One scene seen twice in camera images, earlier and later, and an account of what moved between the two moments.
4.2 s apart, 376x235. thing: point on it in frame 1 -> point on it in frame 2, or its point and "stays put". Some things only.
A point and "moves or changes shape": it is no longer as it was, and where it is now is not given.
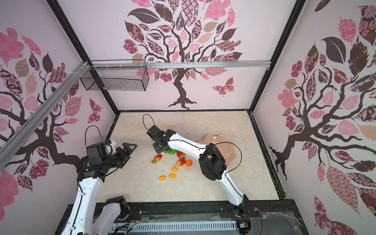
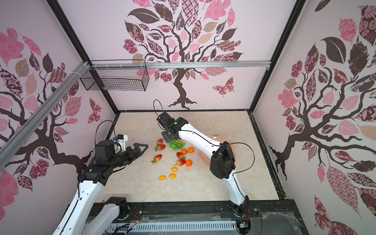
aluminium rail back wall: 176,65 stays put
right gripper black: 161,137 -> 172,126
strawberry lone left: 157,158 stays put
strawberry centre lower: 180,162 stays put
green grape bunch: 171,152 moves or changes shape
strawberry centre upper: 181,155 stays put
